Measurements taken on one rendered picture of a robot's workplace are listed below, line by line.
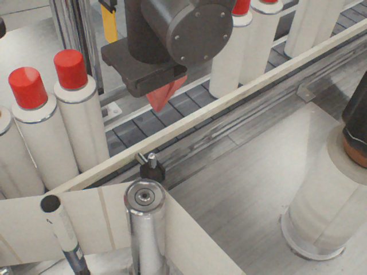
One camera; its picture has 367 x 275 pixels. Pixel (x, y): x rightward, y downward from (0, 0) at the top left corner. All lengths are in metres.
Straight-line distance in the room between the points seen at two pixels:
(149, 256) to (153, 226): 0.07
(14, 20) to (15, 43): 1.64
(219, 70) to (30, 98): 0.32
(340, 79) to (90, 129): 0.57
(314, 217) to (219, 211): 0.14
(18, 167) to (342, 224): 0.39
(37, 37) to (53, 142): 0.49
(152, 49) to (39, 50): 0.54
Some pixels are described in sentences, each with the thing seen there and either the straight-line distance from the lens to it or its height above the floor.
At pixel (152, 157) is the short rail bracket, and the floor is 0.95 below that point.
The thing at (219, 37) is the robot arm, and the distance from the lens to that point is 0.31.
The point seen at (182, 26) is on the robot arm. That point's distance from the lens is 0.29.
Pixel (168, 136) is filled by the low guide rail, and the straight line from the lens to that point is 0.59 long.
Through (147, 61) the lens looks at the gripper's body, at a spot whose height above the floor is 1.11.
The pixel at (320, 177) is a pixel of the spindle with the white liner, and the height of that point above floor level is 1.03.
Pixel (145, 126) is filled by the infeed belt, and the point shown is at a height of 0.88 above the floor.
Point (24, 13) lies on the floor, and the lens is 2.62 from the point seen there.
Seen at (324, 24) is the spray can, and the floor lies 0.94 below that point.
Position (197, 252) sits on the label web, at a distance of 0.38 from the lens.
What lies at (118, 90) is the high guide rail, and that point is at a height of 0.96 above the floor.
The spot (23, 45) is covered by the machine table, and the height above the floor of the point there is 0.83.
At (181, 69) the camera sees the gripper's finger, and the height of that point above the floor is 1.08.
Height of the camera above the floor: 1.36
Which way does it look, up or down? 51 degrees down
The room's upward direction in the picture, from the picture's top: 4 degrees clockwise
